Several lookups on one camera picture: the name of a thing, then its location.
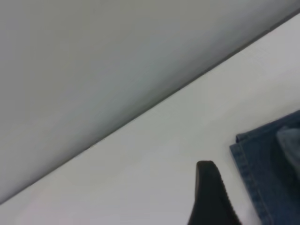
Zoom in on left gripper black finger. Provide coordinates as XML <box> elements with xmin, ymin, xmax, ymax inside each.
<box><xmin>187</xmin><ymin>160</ymin><xmax>242</xmax><ymax>225</ymax></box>

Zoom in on blue denim jeans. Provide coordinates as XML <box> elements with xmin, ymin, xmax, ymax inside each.
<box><xmin>229</xmin><ymin>109</ymin><xmax>300</xmax><ymax>225</ymax></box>

